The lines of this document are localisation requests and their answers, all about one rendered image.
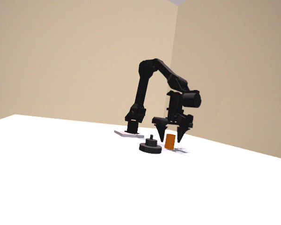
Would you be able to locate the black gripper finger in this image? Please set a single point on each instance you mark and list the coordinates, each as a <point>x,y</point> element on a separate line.
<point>180,133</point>
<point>161,131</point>

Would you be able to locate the orange knob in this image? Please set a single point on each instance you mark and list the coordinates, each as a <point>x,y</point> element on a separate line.
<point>170,140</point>

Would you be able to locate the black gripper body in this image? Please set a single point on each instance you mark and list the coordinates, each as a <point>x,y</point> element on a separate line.
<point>167,120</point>

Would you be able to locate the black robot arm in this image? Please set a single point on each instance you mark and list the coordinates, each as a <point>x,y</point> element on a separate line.
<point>188,98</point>

